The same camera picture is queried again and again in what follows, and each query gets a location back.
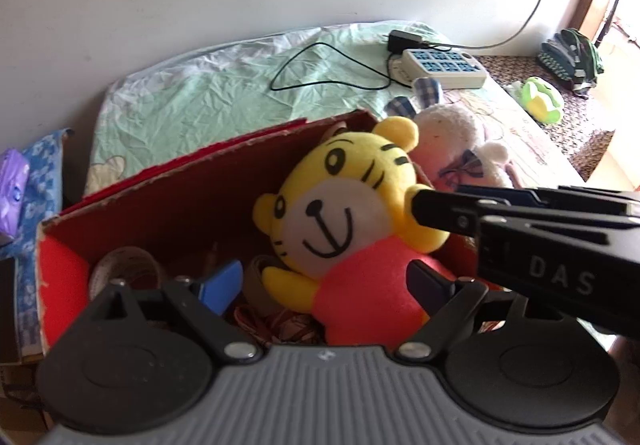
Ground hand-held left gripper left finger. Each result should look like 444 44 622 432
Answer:
85 261 263 366

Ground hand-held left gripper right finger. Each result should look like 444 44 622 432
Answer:
395 261 532 361

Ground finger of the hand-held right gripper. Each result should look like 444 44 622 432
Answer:
409 189 640 247
457 184 640 218

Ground white rabbit plush toy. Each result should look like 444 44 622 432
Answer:
384 77 516 190

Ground red cardboard box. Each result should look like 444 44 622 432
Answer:
36 109 506 356

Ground yellow tiger plush toy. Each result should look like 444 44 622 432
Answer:
252 116 458 348

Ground green frog plush toy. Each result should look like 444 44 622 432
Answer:
517 77 565 124

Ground tape roll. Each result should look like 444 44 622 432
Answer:
89 247 166 301

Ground white power strip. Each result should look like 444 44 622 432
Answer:
389 47 488 90

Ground striped green clothing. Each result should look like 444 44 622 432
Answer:
537 28 605 98

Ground black power adapter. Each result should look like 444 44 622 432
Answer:
387 30 426 53

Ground pale green bedsheet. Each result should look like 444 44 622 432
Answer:
82 20 586 198

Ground blue patterned cloth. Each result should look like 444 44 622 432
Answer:
0 127 76 356

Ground black flat box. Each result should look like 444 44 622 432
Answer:
0 257 21 362

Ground purple tissue pack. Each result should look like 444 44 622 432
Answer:
0 149 31 246

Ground red white cord bundle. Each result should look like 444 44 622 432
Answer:
232 302 326 346

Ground thin black cable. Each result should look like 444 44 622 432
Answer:
270 42 401 92

